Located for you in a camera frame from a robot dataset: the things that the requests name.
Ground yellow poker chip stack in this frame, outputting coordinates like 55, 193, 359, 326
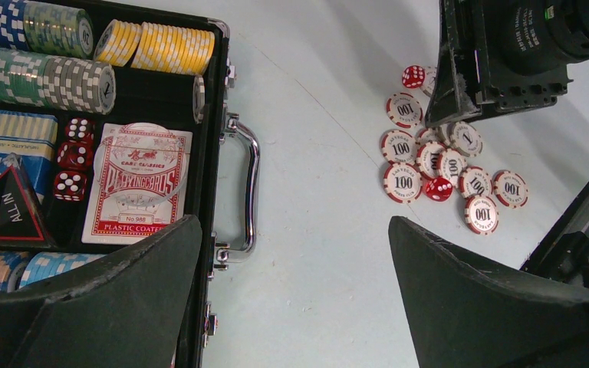
94, 19, 216, 75

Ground grey white chip stack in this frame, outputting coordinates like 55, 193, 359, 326
40, 56, 117, 115

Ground black poker set case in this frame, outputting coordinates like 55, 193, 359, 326
0, 1, 234, 367

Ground red playing card deck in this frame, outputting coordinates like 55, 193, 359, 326
81, 122, 193, 245

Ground red die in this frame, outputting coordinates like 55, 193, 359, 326
401, 65, 426, 89
423, 176, 453, 202

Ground light blue chip stack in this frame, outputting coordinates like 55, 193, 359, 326
18, 252, 104, 288

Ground clear round dealer button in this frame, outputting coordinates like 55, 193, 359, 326
94, 122, 193, 206

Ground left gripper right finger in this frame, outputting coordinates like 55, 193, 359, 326
388, 216, 589, 367

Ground blue patterned card deck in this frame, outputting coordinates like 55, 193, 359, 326
0, 110, 58, 200

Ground red dice in case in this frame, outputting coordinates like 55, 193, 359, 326
53, 117, 95, 202

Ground black all-in triangle marker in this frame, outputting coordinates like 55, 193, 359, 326
0, 153, 55, 250

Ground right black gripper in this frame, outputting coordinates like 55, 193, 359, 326
425, 1, 589, 127

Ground white dealer chip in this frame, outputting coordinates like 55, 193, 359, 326
192, 74, 206, 124

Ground green poker chip stack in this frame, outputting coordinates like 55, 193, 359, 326
0, 48, 51, 107

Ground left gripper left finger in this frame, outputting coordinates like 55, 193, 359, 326
0, 215, 203, 367

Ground white red chip stack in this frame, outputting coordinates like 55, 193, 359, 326
380, 66, 529, 235

